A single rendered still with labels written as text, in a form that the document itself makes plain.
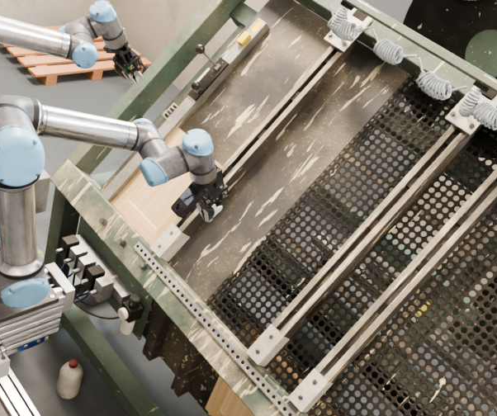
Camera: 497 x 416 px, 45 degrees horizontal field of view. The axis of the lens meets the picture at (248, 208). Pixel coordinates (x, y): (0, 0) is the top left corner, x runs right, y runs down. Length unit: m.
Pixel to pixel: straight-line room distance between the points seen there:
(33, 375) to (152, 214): 1.02
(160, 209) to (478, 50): 1.35
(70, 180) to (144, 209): 0.37
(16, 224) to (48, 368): 1.59
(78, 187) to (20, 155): 1.23
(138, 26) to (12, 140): 4.67
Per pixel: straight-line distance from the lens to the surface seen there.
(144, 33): 5.85
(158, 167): 1.52
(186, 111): 2.43
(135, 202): 2.41
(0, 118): 1.38
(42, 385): 2.94
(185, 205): 1.68
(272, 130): 2.20
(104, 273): 2.36
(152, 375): 3.04
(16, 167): 1.34
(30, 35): 1.90
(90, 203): 2.48
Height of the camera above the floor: 2.40
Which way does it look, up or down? 34 degrees down
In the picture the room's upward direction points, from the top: 21 degrees clockwise
